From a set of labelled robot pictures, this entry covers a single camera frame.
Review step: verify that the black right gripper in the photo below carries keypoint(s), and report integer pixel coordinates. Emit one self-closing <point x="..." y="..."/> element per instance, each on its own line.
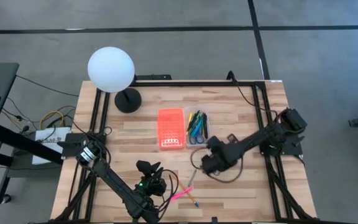
<point x="214" y="158"/>

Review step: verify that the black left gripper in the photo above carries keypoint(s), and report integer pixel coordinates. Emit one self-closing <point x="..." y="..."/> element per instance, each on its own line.
<point x="154" y="186"/>

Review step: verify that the grey marker pen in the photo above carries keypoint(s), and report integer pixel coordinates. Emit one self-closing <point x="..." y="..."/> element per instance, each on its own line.
<point x="192" y="178"/>

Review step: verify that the black pen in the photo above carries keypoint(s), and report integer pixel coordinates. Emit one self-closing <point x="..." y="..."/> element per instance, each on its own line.
<point x="204" y="126"/>

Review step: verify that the blue highlighter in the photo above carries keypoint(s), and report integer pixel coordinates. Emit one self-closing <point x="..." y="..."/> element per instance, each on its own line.
<point x="198" y="128"/>

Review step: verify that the pink highlighter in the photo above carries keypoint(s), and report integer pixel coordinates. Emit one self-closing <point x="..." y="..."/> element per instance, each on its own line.
<point x="183" y="193"/>

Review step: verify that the green highlighter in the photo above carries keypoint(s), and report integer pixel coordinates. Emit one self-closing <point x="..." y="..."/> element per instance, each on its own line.
<point x="196" y="118"/>

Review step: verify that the yellow highlighter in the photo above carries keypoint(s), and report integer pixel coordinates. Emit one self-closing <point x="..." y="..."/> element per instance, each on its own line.
<point x="190" y="119"/>

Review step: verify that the orange pencil blue eraser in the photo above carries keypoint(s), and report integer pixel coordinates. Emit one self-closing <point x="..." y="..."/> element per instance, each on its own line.
<point x="193" y="200"/>

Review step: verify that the orange plastic box lid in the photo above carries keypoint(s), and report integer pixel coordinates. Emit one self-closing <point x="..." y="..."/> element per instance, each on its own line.
<point x="171" y="124"/>

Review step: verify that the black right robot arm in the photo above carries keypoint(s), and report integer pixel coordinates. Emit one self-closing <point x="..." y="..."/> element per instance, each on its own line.
<point x="259" y="137"/>

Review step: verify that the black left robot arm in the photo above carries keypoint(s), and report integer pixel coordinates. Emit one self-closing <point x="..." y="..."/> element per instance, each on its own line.
<point x="113" y="179"/>

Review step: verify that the clear plastic supply box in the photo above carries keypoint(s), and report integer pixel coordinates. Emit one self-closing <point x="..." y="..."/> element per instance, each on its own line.
<point x="209" y="121"/>

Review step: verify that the white printed paper box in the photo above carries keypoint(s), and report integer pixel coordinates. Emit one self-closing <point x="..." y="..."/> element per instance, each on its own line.
<point x="40" y="159"/>

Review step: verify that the black power strip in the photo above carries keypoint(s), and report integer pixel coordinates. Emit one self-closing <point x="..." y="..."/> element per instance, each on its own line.
<point x="152" y="76"/>

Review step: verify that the white globe lamp black base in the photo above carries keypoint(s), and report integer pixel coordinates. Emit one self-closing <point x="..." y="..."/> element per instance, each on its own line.
<point x="110" y="68"/>

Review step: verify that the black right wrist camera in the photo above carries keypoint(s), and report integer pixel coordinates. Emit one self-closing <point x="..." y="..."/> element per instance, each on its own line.
<point x="232" y="139"/>

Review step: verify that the black edge bracket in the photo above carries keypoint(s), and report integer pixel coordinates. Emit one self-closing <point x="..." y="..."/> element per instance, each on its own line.
<point x="214" y="220"/>

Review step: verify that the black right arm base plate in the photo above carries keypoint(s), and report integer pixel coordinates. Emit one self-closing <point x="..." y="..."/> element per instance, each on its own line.
<point x="294" y="151"/>

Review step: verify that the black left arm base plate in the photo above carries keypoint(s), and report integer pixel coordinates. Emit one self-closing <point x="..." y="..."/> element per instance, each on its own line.
<point x="70" y="146"/>

